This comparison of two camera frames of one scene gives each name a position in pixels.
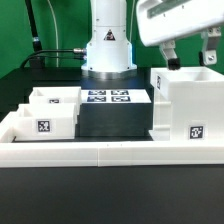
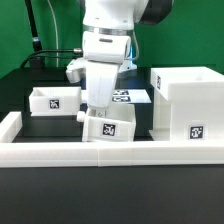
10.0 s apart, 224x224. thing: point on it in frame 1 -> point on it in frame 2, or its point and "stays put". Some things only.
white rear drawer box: (57, 95) stays put
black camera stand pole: (36, 62) stays put
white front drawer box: (45, 122) -> (114, 123)
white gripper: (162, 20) -> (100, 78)
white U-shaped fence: (103, 153) stays put
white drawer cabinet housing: (188, 104) stays put
